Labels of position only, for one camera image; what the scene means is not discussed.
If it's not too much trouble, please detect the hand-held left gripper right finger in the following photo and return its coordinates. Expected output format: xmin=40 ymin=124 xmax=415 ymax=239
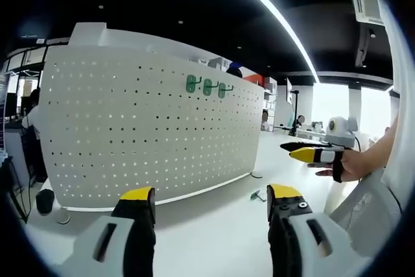
xmin=266 ymin=184 xmax=357 ymax=277

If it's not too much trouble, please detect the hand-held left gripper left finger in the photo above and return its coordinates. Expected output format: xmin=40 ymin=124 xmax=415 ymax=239
xmin=73 ymin=186 xmax=156 ymax=277

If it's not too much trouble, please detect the white perforated mounting plate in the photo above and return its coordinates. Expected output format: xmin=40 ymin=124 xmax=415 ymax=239
xmin=38 ymin=45 xmax=265 ymax=224

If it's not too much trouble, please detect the person's right hand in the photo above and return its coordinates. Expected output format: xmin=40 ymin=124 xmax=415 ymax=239
xmin=307 ymin=147 xmax=371 ymax=183

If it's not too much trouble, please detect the black tripod stand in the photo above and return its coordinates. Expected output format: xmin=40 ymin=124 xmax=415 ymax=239
xmin=285 ymin=78 xmax=305 ymax=138

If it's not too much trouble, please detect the metal shelf rack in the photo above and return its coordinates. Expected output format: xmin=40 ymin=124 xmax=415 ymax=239
xmin=262 ymin=77 xmax=279 ymax=128

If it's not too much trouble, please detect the white mesh office chair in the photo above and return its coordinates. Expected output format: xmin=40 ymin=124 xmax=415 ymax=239
xmin=324 ymin=169 xmax=403 ymax=252

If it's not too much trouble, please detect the red storage box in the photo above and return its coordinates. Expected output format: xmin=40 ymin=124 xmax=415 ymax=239
xmin=243 ymin=74 xmax=263 ymax=86

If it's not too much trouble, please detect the long ceiling light strip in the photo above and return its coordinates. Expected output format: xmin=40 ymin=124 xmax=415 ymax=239
xmin=223 ymin=0 xmax=320 ymax=83

